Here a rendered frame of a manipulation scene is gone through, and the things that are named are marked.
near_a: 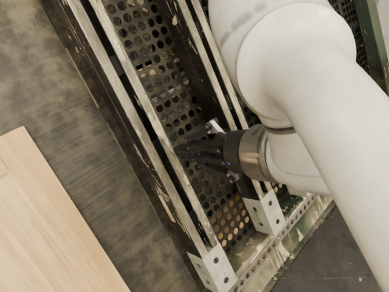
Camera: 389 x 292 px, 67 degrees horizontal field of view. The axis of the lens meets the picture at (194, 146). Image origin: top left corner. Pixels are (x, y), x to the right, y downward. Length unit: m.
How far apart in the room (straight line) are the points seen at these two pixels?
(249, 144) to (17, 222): 0.42
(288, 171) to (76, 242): 0.43
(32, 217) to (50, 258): 0.08
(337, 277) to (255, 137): 1.62
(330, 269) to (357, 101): 1.84
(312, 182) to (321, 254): 1.66
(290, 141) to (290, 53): 0.14
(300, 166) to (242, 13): 0.18
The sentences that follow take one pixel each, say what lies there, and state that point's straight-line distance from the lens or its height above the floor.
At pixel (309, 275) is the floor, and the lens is 1.94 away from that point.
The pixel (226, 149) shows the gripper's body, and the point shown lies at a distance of 0.47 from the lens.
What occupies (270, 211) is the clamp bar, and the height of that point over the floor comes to 0.99.
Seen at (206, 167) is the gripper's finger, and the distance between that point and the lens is 0.58.
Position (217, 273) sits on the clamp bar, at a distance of 0.77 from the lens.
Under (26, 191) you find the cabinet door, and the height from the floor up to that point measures 1.27.
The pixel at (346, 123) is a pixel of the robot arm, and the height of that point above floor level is 1.59.
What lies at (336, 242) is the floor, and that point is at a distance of 2.10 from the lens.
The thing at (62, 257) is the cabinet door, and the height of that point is 1.15.
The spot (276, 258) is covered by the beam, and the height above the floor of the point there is 0.84.
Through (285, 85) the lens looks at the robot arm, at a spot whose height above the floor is 1.58.
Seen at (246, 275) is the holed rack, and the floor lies 0.88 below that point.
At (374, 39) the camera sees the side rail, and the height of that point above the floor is 1.13.
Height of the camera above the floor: 1.69
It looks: 44 degrees down
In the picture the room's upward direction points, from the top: straight up
